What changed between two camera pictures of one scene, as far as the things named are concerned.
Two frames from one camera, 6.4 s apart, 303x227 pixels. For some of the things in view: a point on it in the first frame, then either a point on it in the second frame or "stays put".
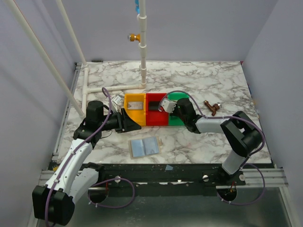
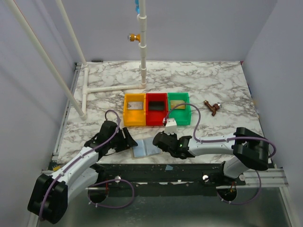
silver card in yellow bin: (135, 105) stays put
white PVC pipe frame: (142, 31) stays put
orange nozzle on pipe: (132, 37) stays put
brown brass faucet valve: (214, 108) stays put
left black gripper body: (115, 122) → (119, 143)
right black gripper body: (178, 109) → (164, 141)
